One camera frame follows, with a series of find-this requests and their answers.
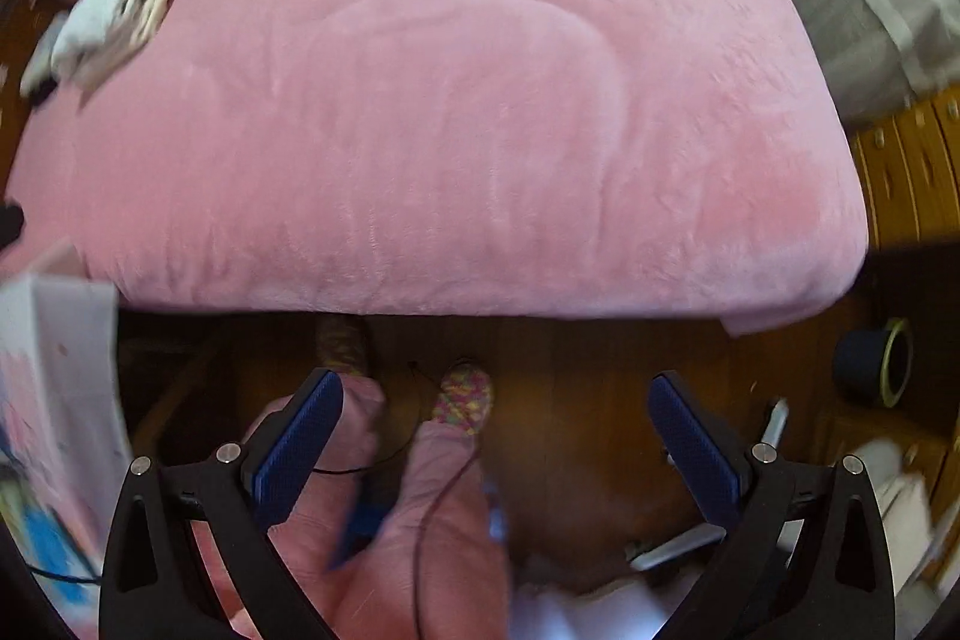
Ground white gift paper bag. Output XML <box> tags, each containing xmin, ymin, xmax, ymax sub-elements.
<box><xmin>2</xmin><ymin>245</ymin><xmax>132</xmax><ymax>638</ymax></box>

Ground pink pyjama legs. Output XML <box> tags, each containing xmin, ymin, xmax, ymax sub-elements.
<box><xmin>270</xmin><ymin>375</ymin><xmax>511</xmax><ymax>638</ymax></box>

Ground dark tape roll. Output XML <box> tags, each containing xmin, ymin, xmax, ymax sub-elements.
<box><xmin>833</xmin><ymin>319</ymin><xmax>913</xmax><ymax>409</ymax></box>

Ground colourful knitted left slipper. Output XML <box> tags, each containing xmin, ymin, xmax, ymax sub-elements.
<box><xmin>316</xmin><ymin>314</ymin><xmax>368</xmax><ymax>377</ymax></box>

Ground light grey hoodie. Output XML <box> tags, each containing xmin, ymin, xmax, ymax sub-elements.
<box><xmin>50</xmin><ymin>0</ymin><xmax>125</xmax><ymax>81</ymax></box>

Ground pink fleece bed blanket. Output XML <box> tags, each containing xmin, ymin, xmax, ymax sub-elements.
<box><xmin>2</xmin><ymin>0</ymin><xmax>869</xmax><ymax>333</ymax></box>

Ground black thin cable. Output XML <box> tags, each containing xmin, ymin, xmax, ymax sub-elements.
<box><xmin>310</xmin><ymin>428</ymin><xmax>485</xmax><ymax>640</ymax></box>

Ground colourful knitted slipper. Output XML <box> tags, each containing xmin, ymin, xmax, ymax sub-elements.
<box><xmin>431</xmin><ymin>362</ymin><xmax>493</xmax><ymax>437</ymax></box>
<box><xmin>316</xmin><ymin>314</ymin><xmax>368</xmax><ymax>377</ymax></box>

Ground colourful knitted right slipper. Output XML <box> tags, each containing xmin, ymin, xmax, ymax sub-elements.
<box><xmin>431</xmin><ymin>362</ymin><xmax>493</xmax><ymax>437</ymax></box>

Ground grey small folded cloth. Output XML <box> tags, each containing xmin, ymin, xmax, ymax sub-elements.
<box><xmin>20</xmin><ymin>11</ymin><xmax>68</xmax><ymax>99</ymax></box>

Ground wooden cabinet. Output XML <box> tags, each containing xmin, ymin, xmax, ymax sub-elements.
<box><xmin>848</xmin><ymin>85</ymin><xmax>960</xmax><ymax>252</ymax></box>

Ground cream folded garment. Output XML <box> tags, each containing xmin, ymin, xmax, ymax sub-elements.
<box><xmin>67</xmin><ymin>0</ymin><xmax>172</xmax><ymax>92</ymax></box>

